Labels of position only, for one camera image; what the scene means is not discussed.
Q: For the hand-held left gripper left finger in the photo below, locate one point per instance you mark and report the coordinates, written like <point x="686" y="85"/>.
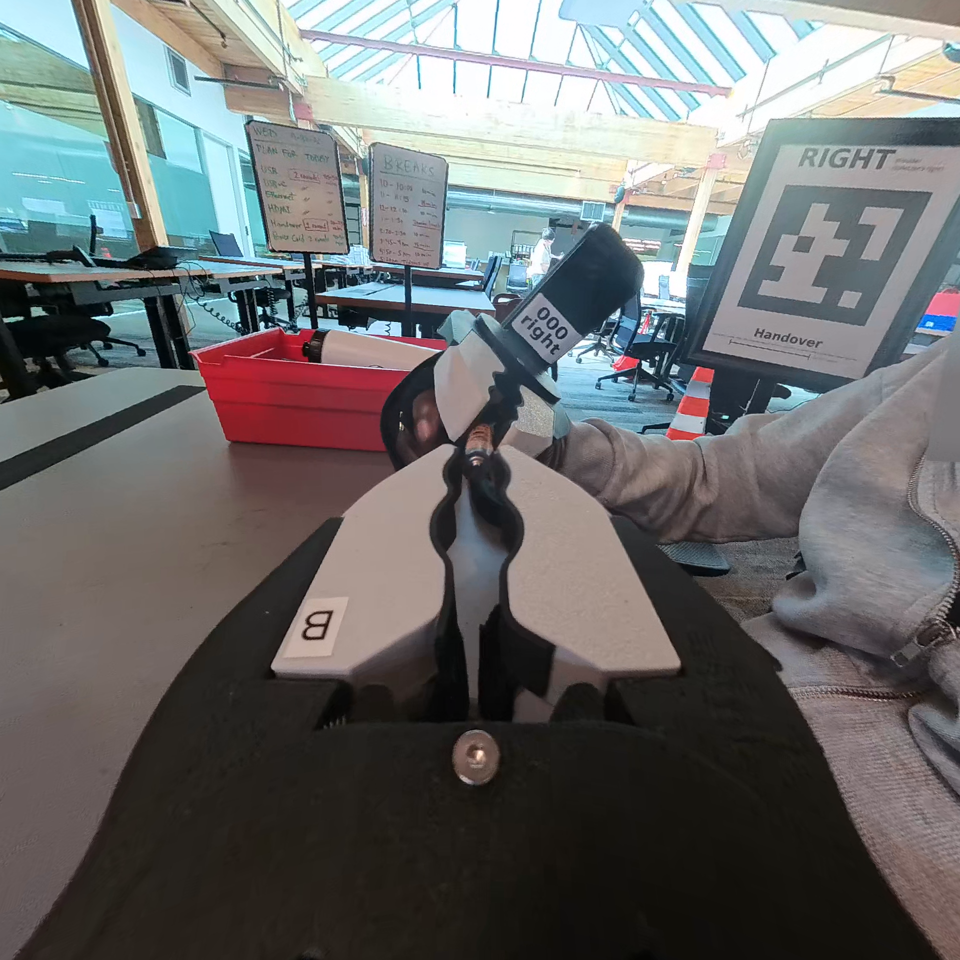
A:
<point x="375" y="585"/>

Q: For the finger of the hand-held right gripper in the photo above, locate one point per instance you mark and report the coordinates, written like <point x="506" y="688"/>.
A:
<point x="465" y="390"/>
<point x="536" y="420"/>

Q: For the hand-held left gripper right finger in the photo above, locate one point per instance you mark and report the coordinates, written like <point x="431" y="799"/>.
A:
<point x="585" y="592"/>

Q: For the copper black battery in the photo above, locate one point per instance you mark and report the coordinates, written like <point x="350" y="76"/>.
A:
<point x="478" y="442"/>

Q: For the red plastic bin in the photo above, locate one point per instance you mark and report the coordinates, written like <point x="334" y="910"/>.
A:
<point x="300" y="405"/>

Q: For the person's right forearm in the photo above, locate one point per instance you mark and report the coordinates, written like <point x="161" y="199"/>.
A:
<point x="690" y="480"/>

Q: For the person's right hand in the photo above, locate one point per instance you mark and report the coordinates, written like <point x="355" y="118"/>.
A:
<point x="424" y="431"/>

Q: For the black office chair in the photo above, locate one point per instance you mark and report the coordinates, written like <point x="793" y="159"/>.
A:
<point x="645" y="345"/>

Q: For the white bottle black cap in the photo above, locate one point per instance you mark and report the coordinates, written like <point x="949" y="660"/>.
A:
<point x="375" y="349"/>

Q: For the black perforated armrest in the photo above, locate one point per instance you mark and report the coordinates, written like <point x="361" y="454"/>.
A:
<point x="697" y="559"/>

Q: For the orange traffic cone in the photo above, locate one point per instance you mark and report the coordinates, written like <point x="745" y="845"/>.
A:
<point x="691" y="409"/>

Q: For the handwritten whiteboard on stand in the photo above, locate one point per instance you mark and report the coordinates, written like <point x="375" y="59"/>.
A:
<point x="296" y="187"/>
<point x="407" y="202"/>

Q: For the framed marker sign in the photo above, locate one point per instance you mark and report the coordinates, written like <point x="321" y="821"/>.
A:
<point x="832" y="247"/>

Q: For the person's grey hooded jacket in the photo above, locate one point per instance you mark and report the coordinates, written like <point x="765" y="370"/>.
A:
<point x="877" y="637"/>

